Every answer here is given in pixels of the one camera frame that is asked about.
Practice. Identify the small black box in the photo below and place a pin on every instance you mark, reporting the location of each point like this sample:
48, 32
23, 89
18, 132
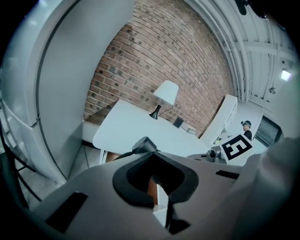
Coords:
178, 122

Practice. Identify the white bookshelf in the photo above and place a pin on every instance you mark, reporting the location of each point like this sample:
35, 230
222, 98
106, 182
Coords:
222, 117

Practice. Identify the white shade table lamp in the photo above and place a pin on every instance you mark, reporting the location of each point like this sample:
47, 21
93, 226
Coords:
166, 92

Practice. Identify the white desk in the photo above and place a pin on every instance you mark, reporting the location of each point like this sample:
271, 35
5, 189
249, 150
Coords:
140, 126

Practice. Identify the grey metal cabinet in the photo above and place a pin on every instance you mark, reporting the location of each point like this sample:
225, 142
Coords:
65, 82

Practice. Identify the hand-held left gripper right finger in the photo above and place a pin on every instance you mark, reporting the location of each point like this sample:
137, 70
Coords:
211, 187

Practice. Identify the beige box device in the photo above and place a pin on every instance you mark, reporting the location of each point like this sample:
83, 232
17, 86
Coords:
191, 129

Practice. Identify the ceiling light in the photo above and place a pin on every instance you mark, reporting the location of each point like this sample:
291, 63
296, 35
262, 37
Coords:
286, 74

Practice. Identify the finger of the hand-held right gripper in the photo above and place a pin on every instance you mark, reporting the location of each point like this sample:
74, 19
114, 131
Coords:
197, 156

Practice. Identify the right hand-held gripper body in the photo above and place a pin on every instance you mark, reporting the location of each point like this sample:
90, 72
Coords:
236, 147

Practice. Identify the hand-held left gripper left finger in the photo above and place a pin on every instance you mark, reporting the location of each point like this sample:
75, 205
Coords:
93, 187

